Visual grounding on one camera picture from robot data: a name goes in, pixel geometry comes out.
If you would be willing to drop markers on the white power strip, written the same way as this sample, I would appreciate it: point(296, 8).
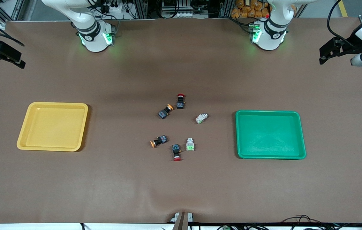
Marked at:
point(114, 8)

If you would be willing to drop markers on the green plastic tray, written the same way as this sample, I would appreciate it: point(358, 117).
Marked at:
point(270, 134)

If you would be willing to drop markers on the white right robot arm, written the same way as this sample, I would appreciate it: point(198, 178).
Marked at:
point(94, 41)

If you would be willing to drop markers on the bag of orange snacks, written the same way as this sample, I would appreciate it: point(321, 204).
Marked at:
point(251, 9)

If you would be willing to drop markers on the yellow plastic tray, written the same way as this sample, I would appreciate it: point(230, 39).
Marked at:
point(53, 126)

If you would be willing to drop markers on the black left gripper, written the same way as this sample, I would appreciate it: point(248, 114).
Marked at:
point(350, 45)

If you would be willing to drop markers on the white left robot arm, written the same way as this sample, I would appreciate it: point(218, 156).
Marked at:
point(270, 38)

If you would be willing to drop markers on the brown table mat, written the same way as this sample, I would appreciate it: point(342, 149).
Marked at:
point(181, 185)

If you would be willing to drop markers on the yellow push button switch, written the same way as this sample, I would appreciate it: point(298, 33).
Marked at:
point(159, 141)
point(165, 111)

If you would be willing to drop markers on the red push button switch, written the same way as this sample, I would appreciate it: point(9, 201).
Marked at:
point(176, 152)
point(180, 101)

